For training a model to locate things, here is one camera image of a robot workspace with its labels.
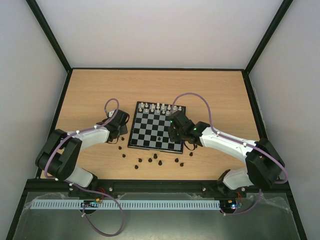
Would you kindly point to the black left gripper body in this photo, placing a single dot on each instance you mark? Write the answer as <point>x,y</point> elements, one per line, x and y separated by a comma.
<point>124,131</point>

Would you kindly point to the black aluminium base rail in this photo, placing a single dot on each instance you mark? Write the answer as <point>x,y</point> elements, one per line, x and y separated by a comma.
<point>203,188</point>

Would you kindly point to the black and silver chessboard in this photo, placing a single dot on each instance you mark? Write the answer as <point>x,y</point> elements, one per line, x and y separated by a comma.
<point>147,127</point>

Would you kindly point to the light blue slotted cable duct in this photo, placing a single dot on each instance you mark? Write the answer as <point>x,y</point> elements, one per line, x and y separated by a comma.
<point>72,204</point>

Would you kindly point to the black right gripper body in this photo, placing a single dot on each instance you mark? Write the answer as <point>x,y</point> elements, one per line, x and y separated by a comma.
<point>173,132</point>

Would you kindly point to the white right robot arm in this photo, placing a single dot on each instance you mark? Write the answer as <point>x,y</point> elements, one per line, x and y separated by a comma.
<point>263,164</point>

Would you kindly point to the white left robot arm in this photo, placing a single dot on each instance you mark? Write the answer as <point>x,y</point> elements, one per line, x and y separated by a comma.
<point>59,155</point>

